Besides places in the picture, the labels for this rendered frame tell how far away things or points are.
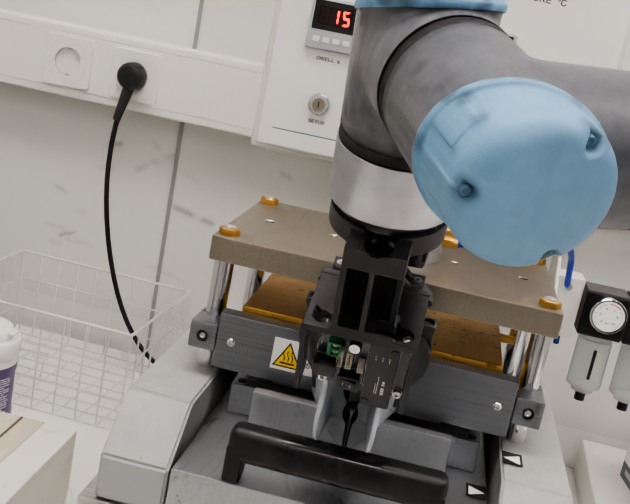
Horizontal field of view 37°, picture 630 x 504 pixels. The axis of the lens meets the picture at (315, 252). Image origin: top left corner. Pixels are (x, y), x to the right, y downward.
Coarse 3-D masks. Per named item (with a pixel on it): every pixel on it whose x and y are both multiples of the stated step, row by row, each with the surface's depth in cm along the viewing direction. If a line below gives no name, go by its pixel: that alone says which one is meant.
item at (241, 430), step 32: (256, 448) 63; (288, 448) 63; (320, 448) 63; (352, 448) 64; (224, 480) 64; (320, 480) 63; (352, 480) 62; (384, 480) 62; (416, 480) 62; (448, 480) 62
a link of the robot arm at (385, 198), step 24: (336, 144) 53; (336, 168) 54; (360, 168) 51; (384, 168) 51; (336, 192) 54; (360, 192) 52; (384, 192) 51; (408, 192) 51; (360, 216) 53; (384, 216) 52; (408, 216) 52; (432, 216) 53
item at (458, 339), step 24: (264, 288) 79; (288, 288) 80; (312, 288) 81; (264, 312) 73; (288, 312) 74; (432, 312) 81; (456, 336) 76; (480, 336) 77; (504, 336) 82; (456, 360) 71; (480, 360) 71
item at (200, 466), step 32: (224, 416) 74; (256, 416) 70; (288, 416) 70; (192, 448) 68; (224, 448) 69; (384, 448) 69; (416, 448) 69; (448, 448) 68; (480, 448) 78; (192, 480) 64; (256, 480) 65; (288, 480) 66; (480, 480) 72
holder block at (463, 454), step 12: (240, 384) 74; (252, 384) 75; (264, 384) 75; (240, 396) 75; (300, 396) 74; (312, 396) 75; (228, 408) 75; (240, 408) 75; (396, 420) 73; (408, 420) 74; (444, 432) 73; (456, 432) 73; (456, 444) 73; (468, 444) 72; (480, 444) 72; (456, 456) 73; (468, 456) 73; (468, 468) 73
